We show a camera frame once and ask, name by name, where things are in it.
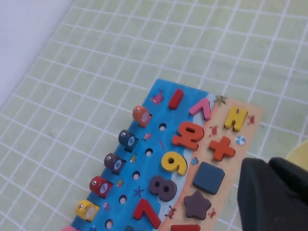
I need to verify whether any orange fish piece number ten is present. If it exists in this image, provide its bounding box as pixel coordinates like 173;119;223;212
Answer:
132;105;153;128

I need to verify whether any yellow wooden number nine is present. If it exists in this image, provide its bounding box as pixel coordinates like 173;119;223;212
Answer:
161;151;188;176

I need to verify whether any brown fish piece number eight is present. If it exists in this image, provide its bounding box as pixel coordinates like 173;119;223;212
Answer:
103;153;127;176

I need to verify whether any yellow equals sign block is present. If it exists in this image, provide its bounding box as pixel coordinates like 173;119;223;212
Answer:
224;107;248;132

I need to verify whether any dark blue square block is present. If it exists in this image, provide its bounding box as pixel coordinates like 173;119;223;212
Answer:
192;161;226;195

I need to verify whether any red wooden number seven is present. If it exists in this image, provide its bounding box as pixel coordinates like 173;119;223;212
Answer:
132;198;161;230

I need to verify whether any pink angle sign block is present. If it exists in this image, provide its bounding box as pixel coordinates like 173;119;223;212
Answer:
189;98;212;121

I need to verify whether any orange plus sign block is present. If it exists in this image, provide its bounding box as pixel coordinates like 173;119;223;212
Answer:
208;136;236;162

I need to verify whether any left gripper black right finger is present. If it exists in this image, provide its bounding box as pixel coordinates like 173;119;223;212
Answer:
268;157;308;206

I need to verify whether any dark blue fish piece nine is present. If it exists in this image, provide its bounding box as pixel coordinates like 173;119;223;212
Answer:
118;129;139;153

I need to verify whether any yellow fish piece number six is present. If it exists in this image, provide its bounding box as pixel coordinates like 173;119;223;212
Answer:
75;199;100;222

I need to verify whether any red fish piece number seven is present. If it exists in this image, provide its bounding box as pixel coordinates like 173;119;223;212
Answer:
89;176;114;199

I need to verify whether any red minus sign block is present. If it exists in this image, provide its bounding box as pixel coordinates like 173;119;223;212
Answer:
168;89;185;110

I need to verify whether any green checked tablecloth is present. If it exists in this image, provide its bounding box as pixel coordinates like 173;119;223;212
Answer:
0;0;308;231

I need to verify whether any wooden number puzzle board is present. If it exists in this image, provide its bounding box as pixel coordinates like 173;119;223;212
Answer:
69;78;264;231

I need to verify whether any purple number eight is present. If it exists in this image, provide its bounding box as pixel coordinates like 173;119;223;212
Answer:
148;175;178;202

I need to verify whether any yellow plastic bowl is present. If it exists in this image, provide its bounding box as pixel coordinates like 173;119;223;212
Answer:
283;141;308;173

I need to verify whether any brown star shape block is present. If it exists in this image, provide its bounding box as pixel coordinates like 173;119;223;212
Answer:
183;190;212;220

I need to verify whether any red shape block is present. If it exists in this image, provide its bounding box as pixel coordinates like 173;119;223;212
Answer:
170;224;201;231

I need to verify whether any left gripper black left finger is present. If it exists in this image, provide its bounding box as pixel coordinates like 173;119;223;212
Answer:
237;158;308;231

